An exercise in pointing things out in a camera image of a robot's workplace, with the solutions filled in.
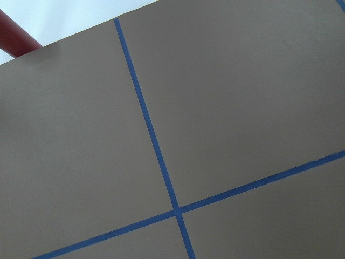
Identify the red cylinder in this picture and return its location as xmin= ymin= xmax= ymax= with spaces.
xmin=1 ymin=10 xmax=43 ymax=58

